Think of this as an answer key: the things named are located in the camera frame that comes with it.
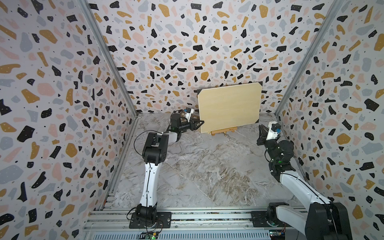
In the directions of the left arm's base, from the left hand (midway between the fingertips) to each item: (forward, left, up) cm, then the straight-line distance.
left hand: (203, 121), depth 100 cm
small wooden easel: (+1, -21, -10) cm, 23 cm away
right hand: (-18, -30, +15) cm, 38 cm away
